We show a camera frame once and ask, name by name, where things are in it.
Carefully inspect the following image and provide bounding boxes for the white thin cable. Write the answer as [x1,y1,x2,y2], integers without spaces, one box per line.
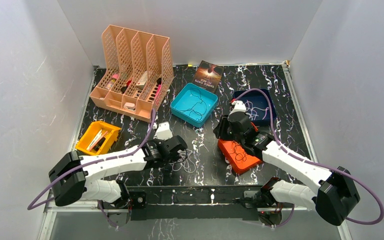
[244,99,272,122]

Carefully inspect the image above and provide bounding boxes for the thin cables pile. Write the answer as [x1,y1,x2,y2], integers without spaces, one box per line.
[168,149,198,175]

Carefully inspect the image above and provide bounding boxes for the black thin cable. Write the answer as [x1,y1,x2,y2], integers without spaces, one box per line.
[226,140,251,165]

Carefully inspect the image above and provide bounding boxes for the dark thin cable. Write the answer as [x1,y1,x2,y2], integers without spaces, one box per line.
[178,86,213,122]

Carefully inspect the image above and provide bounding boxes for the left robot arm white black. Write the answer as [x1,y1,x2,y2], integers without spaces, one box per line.
[48,135,188,208]

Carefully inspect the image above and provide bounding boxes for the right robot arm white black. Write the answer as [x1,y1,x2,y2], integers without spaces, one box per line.
[213,111,360,226]

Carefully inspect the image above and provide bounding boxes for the navy blue square tray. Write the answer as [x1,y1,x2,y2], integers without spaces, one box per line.
[239,88,277,127]

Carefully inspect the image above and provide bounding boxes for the orange square tray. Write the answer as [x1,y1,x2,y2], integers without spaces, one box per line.
[217,138,263,175]

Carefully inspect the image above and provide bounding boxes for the teal square tray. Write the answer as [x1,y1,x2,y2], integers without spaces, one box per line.
[170,83,219,128]

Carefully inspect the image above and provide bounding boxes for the dark book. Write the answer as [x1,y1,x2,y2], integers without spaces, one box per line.
[192,60,224,93]

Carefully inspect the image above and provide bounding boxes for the yellow small bin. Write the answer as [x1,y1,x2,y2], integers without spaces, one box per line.
[75,121,121,156]

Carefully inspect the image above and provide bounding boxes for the pens in yellow bin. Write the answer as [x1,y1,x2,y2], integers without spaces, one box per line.
[86,129,108,151]

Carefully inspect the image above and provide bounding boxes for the pink marker in organizer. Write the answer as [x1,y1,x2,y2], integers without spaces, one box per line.
[154,84,162,103]

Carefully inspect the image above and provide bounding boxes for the white box in organizer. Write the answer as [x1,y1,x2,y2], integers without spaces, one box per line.
[136,71,148,90]

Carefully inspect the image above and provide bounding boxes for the pink bottle in organizer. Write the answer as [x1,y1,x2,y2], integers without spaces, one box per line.
[104,73,119,90]

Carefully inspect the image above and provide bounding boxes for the pink plastic file organizer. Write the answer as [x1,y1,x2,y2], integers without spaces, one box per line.
[89,25,174,122]

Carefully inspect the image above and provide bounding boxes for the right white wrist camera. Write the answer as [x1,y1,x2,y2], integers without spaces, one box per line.
[229,100,247,115]

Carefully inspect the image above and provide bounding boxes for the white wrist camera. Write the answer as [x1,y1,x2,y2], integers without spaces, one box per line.
[229,100,247,115]
[152,121,173,141]

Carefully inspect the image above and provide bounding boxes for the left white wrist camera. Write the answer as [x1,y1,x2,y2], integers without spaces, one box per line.
[152,121,173,141]

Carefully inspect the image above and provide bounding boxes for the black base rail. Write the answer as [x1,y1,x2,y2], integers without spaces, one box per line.
[129,185,268,221]

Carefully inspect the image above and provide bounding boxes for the aluminium frame rail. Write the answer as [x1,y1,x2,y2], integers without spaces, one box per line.
[281,63,352,240]

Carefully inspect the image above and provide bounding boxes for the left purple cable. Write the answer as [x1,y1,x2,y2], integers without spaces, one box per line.
[27,108,158,211]

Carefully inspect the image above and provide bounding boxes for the purple cable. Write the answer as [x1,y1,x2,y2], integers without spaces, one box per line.
[27,108,158,211]
[233,88,384,226]

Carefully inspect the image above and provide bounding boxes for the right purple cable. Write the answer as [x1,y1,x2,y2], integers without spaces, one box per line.
[233,88,384,226]

